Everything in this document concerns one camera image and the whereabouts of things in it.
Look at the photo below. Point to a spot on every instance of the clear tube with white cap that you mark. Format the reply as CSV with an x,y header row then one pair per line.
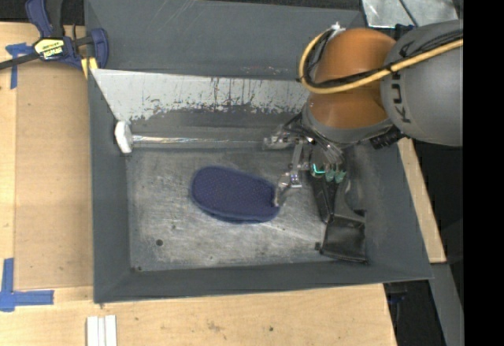
x,y
189,141

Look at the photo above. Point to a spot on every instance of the dark blue oval cloth pad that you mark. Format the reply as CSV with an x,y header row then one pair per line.
x,y
232,194

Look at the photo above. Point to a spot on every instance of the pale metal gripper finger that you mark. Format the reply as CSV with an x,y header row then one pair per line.
x,y
280,190
296,180

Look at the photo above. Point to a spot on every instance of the grey metal bin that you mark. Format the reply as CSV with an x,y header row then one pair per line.
x,y
204,41

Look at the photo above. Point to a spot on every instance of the black cylinder on white bracket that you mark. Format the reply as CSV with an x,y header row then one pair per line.
x,y
388,138

